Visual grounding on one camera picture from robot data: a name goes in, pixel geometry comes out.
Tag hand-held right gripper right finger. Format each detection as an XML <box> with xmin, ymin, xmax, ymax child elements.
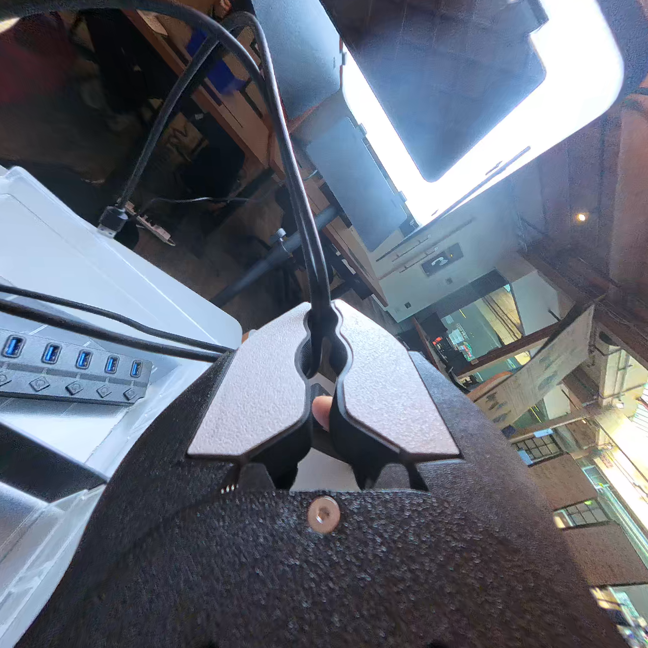
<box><xmin>328</xmin><ymin>300</ymin><xmax>462</xmax><ymax>491</ymax></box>

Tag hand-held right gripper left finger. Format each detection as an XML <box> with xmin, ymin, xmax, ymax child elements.
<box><xmin>186</xmin><ymin>302</ymin><xmax>315</xmax><ymax>491</ymax></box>

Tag clear plastic bin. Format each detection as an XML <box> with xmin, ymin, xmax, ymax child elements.
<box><xmin>0</xmin><ymin>166</ymin><xmax>244</xmax><ymax>648</ymax></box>

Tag black hub cable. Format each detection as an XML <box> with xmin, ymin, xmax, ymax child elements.
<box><xmin>0</xmin><ymin>0</ymin><xmax>350</xmax><ymax>378</ymax></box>

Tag person's left hand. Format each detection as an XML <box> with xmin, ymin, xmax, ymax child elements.
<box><xmin>311</xmin><ymin>395</ymin><xmax>335</xmax><ymax>431</ymax></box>

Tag wooden document stand with sheet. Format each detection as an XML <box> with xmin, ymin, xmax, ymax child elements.
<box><xmin>468</xmin><ymin>304</ymin><xmax>596</xmax><ymax>428</ymax></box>

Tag wooden background table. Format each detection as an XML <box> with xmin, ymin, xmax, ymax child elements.
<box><xmin>124</xmin><ymin>10</ymin><xmax>388</xmax><ymax>304</ymax></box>

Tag grey panel on stand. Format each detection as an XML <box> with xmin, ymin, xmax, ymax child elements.
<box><xmin>213</xmin><ymin>0</ymin><xmax>626</xmax><ymax>307</ymax></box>

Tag blue plastic bin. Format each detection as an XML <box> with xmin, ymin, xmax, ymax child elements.
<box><xmin>186</xmin><ymin>29</ymin><xmax>240</xmax><ymax>96</ymax></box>

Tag thin black cable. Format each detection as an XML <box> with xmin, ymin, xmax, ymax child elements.
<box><xmin>0</xmin><ymin>285</ymin><xmax>235</xmax><ymax>353</ymax></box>

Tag thick black cable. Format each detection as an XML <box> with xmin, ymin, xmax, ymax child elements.
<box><xmin>0</xmin><ymin>298</ymin><xmax>224</xmax><ymax>363</ymax></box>

